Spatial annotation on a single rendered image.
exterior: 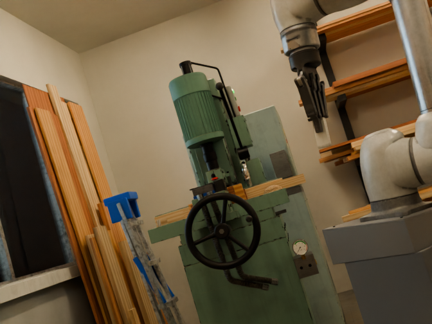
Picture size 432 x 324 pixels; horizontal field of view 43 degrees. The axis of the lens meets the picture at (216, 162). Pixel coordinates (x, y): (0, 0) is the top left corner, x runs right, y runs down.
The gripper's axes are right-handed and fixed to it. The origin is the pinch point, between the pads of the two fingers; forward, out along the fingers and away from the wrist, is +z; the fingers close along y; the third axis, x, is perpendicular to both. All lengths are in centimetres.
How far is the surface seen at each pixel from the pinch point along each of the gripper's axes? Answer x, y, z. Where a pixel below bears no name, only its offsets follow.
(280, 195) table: -54, -74, 10
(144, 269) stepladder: -161, -102, 32
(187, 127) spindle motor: -87, -67, -28
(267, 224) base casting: -61, -71, 20
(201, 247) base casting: -86, -58, 24
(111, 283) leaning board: -209, -120, 39
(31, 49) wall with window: -265, -136, -139
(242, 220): -69, -66, 17
